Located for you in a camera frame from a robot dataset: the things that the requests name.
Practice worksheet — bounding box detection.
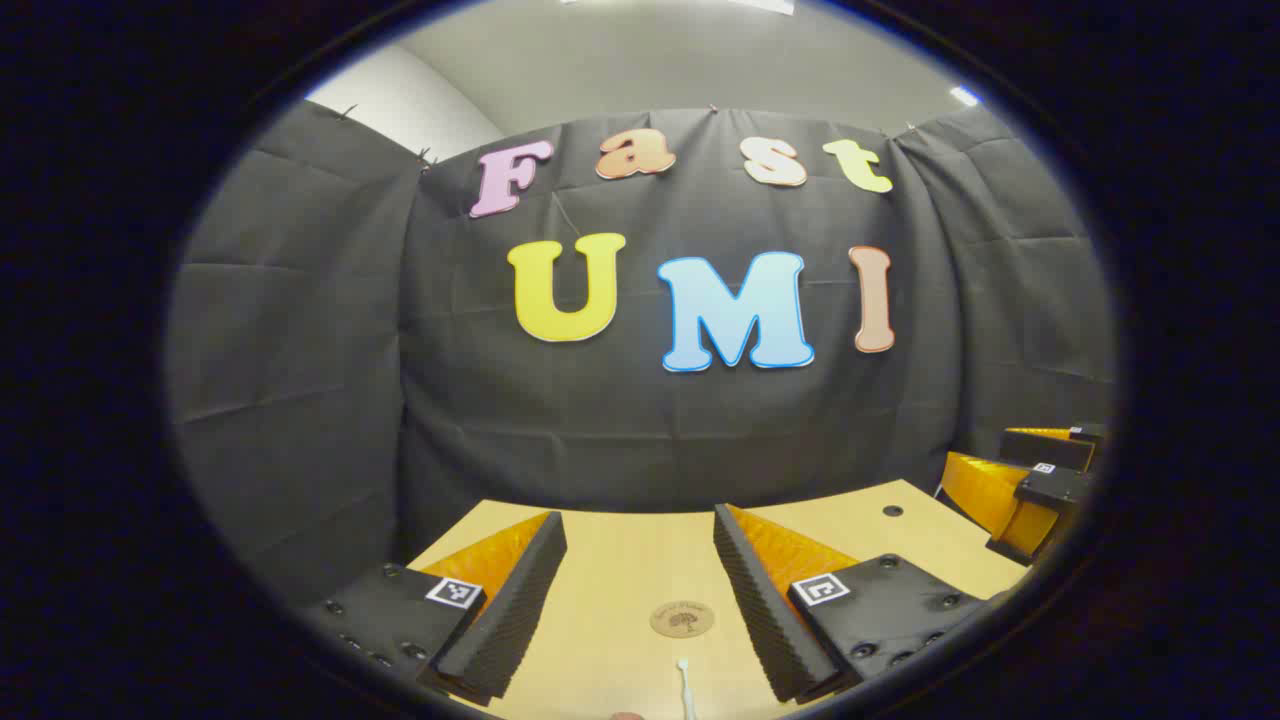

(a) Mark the black backdrop cloth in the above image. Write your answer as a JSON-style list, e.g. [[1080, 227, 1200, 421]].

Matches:
[[165, 100, 1119, 611]]

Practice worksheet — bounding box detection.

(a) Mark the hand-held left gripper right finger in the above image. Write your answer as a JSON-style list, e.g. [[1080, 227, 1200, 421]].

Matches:
[[712, 503, 1006, 704]]

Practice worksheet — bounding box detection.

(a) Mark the round wooden coaster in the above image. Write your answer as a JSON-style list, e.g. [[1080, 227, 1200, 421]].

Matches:
[[649, 600, 717, 639]]

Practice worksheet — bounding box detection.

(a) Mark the light wooden desktop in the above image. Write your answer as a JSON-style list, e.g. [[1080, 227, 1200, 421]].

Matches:
[[405, 478, 1031, 720]]

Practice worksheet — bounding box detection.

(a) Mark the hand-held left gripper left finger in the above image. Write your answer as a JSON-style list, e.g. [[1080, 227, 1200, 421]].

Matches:
[[300, 510, 568, 708]]

